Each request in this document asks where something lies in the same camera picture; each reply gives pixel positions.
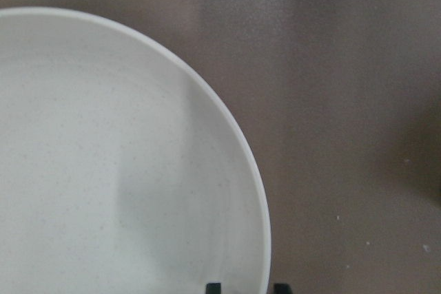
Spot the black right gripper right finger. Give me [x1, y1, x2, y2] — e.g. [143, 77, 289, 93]
[273, 283, 291, 294]

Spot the white round plate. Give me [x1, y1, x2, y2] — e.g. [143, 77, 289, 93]
[1, 7, 271, 293]

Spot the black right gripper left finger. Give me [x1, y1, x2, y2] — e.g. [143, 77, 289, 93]
[205, 283, 221, 294]

